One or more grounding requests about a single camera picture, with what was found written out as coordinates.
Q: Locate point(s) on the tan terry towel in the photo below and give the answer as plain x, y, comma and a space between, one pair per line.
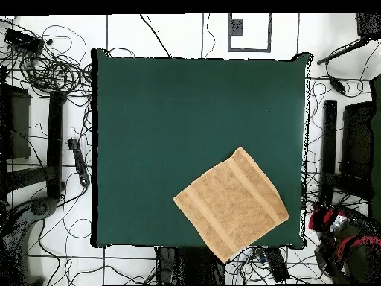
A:
232, 205

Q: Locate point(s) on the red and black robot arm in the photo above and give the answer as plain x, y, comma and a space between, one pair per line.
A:
357, 256

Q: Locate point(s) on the dark flat panel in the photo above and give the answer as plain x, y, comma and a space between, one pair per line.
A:
19, 125
357, 140

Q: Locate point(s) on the black stand crossbar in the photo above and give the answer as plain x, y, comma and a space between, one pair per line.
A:
29, 177
348, 184

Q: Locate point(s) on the black stand bar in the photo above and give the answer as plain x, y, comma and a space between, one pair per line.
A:
329, 152
55, 143

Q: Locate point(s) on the black power strip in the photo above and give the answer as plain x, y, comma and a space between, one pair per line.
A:
276, 265
79, 162

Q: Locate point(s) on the dark green fabric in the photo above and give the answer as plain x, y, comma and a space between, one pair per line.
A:
376, 149

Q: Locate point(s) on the black power adapter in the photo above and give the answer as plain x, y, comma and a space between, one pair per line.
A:
337, 85

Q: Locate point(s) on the black rod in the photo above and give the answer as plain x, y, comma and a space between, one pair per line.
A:
342, 51

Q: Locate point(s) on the dark green table cloth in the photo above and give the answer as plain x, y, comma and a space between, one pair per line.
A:
143, 104

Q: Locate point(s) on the black floor equipment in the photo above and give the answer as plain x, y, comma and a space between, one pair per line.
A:
40, 207

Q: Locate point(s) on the black electronics box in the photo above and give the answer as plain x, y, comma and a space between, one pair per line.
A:
23, 40

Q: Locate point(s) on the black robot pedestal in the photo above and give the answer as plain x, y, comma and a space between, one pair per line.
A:
190, 265

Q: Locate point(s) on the grey rectangular frame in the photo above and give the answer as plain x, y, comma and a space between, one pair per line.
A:
235, 26

